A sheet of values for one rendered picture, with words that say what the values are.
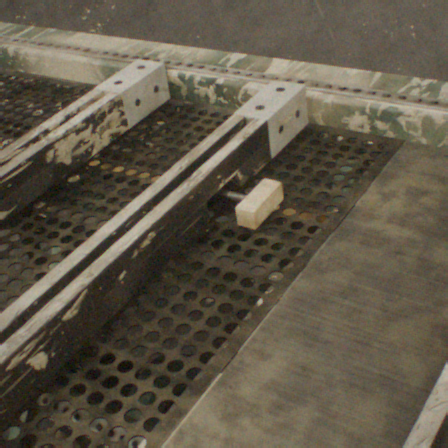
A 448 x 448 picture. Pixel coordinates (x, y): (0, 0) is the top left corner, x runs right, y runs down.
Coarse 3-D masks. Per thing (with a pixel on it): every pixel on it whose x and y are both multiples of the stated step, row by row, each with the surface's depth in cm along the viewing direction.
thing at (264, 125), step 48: (288, 96) 117; (240, 144) 107; (144, 192) 100; (192, 192) 99; (96, 240) 92; (144, 240) 93; (48, 288) 86; (96, 288) 87; (0, 336) 81; (48, 336) 82; (0, 384) 77
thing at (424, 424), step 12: (444, 372) 68; (444, 384) 67; (432, 396) 66; (444, 396) 66; (432, 408) 65; (444, 408) 65; (420, 420) 64; (432, 420) 64; (444, 420) 64; (420, 432) 63; (432, 432) 63; (444, 432) 65; (408, 444) 62; (420, 444) 62; (432, 444) 62; (444, 444) 66
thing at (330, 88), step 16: (48, 48) 152; (64, 48) 151; (80, 48) 150; (96, 48) 149; (176, 64) 138; (192, 64) 136; (256, 80) 128; (272, 80) 127; (288, 80) 126; (304, 80) 125; (352, 96) 119; (368, 96) 117; (384, 96) 117; (400, 96) 116; (416, 96) 115
